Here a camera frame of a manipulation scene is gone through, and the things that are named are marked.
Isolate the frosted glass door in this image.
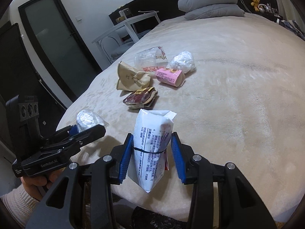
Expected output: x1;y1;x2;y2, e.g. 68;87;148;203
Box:
18;0;103;102

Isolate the black trash bag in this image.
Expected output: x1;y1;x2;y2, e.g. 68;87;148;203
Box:
132;206;191;229

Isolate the pink paper cup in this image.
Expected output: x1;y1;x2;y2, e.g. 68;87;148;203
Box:
155;67;186;87

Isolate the brown snack wrapper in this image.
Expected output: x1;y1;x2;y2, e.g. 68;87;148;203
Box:
123;87;159;110

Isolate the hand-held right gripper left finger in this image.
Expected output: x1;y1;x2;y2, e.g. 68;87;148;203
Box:
25;133;134;229

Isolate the white chair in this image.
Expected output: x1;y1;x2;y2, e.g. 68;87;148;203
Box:
92;11;160;64

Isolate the person's left hand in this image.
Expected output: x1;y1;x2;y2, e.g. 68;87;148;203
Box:
21;168;65;194

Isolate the white charging cable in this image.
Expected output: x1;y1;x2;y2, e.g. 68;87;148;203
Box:
236;0;253;13

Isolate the white crumpled plastic bag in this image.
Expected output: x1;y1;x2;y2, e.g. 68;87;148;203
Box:
170;51;196;73

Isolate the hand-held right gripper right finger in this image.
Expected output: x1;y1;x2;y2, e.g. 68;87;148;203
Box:
170;132;278;229

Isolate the patterned dark cloth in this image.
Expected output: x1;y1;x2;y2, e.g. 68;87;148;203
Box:
279;19;305;41

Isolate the white printed pouch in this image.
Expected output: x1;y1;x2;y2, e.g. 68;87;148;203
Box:
127;109;177;194

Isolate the clear plastic wrap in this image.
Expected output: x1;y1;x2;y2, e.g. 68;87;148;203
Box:
76;110;109;134

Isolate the beige fleece blanket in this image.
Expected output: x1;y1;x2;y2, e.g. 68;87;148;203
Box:
56;12;305;222

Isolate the person's left forearm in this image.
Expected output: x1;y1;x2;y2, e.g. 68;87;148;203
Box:
0;185;43;229

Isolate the clear plastic cup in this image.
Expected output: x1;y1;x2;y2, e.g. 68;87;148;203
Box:
134;46;170;73

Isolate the black wardrobe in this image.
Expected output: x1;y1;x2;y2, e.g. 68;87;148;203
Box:
0;20;67;153

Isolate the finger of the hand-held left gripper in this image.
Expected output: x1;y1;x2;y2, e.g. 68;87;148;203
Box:
41;125;79;140
39;125;106;159

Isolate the beige paper bag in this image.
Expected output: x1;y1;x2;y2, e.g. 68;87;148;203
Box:
116;61;151;91

